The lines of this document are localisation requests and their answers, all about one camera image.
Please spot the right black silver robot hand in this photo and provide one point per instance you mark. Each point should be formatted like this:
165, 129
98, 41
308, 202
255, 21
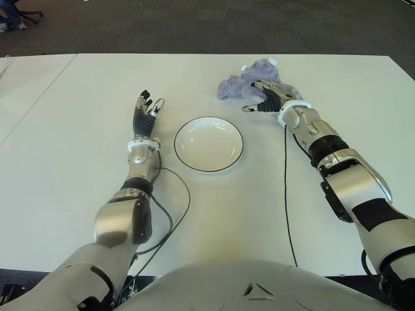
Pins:
272, 98

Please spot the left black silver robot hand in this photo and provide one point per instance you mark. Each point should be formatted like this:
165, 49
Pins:
144, 121

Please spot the purple plush bunny doll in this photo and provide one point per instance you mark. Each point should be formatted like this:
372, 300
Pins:
246, 79

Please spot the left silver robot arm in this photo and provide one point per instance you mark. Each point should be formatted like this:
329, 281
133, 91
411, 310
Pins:
120, 220

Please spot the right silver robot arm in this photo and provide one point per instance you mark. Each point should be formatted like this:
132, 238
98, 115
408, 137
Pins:
350, 181

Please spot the white plate with black rim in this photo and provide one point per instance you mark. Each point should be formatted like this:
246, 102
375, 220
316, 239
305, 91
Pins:
209, 144

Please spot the black office chair base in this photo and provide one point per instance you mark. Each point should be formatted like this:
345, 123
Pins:
30, 13

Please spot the person's legs with sneakers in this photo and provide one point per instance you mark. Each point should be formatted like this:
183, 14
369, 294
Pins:
9, 16

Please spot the silver robot torso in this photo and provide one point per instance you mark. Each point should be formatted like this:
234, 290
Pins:
253, 288

